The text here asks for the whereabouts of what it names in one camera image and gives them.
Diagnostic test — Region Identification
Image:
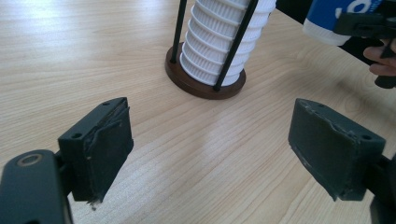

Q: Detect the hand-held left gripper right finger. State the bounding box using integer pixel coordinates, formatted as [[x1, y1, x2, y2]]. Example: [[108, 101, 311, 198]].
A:
[[288, 98, 387, 202]]

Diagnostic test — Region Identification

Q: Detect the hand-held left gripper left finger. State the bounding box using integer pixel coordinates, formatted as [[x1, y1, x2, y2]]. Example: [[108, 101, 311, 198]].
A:
[[58, 96, 134, 203]]

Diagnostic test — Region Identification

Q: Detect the blue banded paper cup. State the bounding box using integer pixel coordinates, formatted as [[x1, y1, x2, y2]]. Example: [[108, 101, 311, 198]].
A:
[[302, 0, 386, 47]]

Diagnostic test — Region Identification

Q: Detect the black wire cup holder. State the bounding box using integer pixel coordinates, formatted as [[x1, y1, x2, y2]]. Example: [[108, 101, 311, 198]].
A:
[[163, 0, 260, 101]]

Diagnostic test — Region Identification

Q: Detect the stack of white paper cups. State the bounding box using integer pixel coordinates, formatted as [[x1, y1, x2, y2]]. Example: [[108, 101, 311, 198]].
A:
[[178, 0, 277, 88]]

